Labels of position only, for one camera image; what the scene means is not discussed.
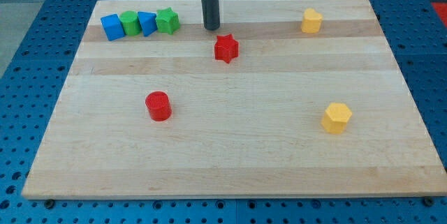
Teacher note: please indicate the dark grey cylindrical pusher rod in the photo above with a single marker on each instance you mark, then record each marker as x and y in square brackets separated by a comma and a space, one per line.
[211, 15]

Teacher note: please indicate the green star block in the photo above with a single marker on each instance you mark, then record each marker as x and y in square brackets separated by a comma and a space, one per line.
[167, 21]

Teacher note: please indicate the red star block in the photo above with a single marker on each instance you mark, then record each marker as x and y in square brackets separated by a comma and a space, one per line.
[226, 48]

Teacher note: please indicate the yellow heart block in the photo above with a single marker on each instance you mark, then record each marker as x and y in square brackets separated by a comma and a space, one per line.
[311, 22]

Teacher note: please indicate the blue triangle block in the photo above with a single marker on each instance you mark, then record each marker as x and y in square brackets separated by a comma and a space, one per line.
[147, 22]

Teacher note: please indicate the green cylinder block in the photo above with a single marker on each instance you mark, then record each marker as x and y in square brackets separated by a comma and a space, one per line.
[130, 22]

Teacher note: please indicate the blue cube block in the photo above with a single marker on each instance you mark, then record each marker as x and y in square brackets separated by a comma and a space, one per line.
[112, 27]

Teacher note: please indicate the red cylinder block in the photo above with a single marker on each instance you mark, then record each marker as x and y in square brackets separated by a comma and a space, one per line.
[158, 106]

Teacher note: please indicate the light wooden board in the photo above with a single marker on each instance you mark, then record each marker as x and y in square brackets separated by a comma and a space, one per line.
[247, 129]

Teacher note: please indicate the yellow hexagon block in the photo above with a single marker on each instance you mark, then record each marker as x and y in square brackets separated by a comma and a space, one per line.
[336, 117]

